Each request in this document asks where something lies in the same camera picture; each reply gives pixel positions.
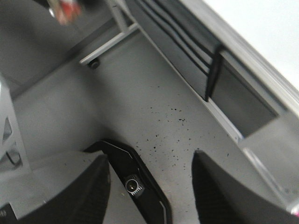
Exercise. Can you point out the grey fabric pocket organizer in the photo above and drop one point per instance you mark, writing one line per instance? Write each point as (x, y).
(183, 39)

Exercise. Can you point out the grey metal frame stand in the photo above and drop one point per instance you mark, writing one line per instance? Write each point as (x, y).
(265, 131)

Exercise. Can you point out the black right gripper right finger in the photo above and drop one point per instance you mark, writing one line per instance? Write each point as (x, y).
(221, 199)

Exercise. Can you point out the black whiteboard marker pen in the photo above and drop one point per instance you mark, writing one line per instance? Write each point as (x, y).
(64, 11)

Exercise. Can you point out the white whiteboard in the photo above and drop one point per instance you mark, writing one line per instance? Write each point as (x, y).
(263, 35)

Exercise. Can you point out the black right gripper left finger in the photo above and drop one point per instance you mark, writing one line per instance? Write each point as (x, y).
(82, 202)

